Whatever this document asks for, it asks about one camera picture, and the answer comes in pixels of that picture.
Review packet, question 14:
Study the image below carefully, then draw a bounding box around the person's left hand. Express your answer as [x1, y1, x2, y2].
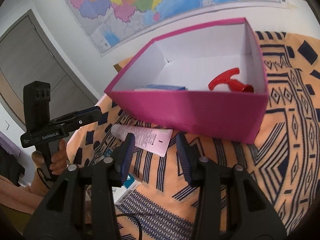
[31, 139, 68, 176]

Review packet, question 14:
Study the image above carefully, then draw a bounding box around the pink cardboard box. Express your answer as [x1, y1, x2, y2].
[105, 18, 268, 144]

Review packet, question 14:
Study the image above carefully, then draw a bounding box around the red plastic toy hammer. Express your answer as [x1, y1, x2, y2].
[208, 68, 254, 93]

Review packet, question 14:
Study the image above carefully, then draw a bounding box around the pink tube white cap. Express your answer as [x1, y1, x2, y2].
[111, 124, 173, 157]

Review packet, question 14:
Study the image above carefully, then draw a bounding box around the grey door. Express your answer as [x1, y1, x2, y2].
[1, 10, 98, 128]

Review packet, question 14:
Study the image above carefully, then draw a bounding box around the large teal white medicine box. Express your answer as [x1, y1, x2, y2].
[100, 148, 143, 205]

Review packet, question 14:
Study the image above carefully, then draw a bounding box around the orange patterned blanket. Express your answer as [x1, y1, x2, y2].
[66, 31, 320, 240]

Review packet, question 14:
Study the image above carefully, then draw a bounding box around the small blue white medicine box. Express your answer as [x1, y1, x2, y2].
[134, 84, 187, 91]

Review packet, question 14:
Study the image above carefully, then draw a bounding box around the colourful wall map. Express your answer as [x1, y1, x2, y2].
[64, 0, 286, 55]

